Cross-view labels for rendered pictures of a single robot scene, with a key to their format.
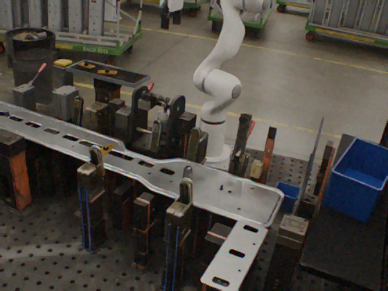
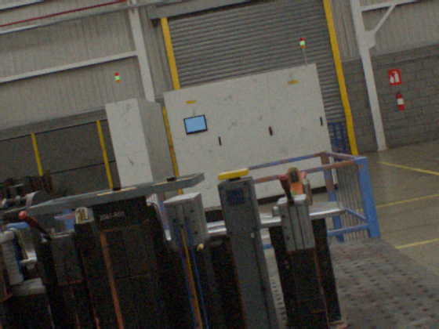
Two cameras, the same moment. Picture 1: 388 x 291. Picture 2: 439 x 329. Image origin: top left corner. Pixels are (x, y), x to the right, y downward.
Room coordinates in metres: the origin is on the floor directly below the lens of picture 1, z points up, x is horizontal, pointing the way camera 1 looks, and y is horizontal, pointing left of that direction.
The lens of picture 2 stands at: (3.09, 0.39, 1.25)
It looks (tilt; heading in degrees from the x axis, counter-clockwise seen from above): 3 degrees down; 168
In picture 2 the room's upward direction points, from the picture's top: 11 degrees counter-clockwise
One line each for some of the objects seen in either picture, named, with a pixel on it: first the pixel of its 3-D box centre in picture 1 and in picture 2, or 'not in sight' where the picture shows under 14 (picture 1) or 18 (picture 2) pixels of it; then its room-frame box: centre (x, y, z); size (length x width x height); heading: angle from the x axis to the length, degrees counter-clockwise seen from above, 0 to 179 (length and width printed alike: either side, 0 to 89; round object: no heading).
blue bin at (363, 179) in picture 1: (362, 177); not in sight; (1.17, -0.56, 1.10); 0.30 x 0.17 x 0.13; 149
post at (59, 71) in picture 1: (65, 107); (254, 280); (1.82, 0.68, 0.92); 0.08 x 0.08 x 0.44; 69
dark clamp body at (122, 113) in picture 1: (127, 150); (81, 305); (1.52, 0.30, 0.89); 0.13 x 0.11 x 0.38; 159
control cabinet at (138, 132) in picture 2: not in sight; (143, 147); (-7.70, 1.37, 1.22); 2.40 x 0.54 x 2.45; 164
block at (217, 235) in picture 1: (214, 265); not in sight; (0.95, -0.09, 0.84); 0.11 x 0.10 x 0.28; 159
